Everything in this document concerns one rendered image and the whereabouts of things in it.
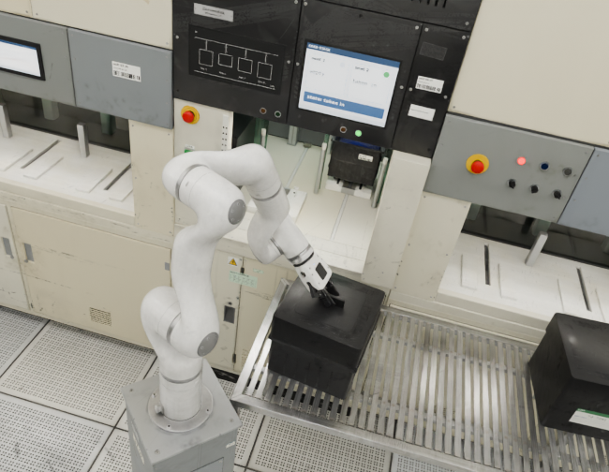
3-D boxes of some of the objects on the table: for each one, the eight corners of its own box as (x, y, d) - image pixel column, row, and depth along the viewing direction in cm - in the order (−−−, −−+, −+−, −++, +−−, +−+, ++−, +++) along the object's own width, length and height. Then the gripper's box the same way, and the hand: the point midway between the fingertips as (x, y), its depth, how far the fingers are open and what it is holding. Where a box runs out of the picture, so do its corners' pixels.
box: (539, 426, 180) (571, 377, 164) (526, 360, 202) (554, 311, 187) (628, 447, 178) (670, 399, 163) (604, 376, 201) (640, 329, 185)
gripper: (302, 244, 178) (333, 287, 183) (281, 275, 165) (315, 320, 170) (319, 237, 174) (351, 282, 179) (300, 268, 161) (334, 315, 166)
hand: (330, 296), depth 174 cm, fingers open, 4 cm apart
